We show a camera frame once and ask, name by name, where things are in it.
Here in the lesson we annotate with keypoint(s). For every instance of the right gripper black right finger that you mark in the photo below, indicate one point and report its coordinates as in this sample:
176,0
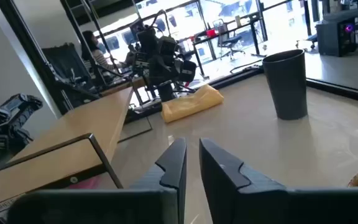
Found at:
228,186

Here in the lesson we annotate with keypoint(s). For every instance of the person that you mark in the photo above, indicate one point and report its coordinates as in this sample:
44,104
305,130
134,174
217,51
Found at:
96,54

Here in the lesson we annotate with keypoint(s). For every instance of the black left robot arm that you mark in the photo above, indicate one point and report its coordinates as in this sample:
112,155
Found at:
160,62

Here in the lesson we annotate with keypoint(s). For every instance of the white shelf label sticker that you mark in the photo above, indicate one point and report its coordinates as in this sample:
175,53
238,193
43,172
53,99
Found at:
6,204

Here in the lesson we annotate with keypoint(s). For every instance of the folded yellow towel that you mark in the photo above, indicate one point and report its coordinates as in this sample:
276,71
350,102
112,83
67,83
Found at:
191,104

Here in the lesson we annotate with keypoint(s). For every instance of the wooden shelf with black legs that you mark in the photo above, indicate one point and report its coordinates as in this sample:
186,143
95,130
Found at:
82,124

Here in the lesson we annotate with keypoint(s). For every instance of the tall dark grey cup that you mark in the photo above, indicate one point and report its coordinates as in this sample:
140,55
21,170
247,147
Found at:
287,87

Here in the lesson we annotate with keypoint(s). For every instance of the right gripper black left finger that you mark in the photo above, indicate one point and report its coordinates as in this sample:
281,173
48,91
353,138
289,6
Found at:
163,186

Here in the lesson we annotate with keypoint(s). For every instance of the black curtain panel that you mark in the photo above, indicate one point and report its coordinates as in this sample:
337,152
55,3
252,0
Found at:
65,65

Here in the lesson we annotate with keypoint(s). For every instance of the pink cloth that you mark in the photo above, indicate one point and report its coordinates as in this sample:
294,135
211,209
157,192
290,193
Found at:
85,183

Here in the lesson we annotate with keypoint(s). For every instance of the red box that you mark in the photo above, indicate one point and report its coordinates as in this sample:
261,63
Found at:
211,33

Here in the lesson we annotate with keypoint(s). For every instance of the black desk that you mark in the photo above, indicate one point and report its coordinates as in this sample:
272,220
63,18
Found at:
228,31

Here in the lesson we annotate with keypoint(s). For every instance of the black office chair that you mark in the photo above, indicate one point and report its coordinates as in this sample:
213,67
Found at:
228,40

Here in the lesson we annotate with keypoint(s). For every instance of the black computer tower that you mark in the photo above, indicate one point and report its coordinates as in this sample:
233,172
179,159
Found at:
336,39

